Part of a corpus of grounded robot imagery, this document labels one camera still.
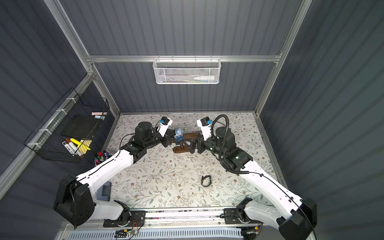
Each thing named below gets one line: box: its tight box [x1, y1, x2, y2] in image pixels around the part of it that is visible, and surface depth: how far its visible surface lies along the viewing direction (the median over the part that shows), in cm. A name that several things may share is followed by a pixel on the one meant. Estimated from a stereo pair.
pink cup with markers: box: [94, 150, 113, 166], surface depth 84 cm
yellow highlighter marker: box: [70, 138, 92, 151], surface depth 72 cm
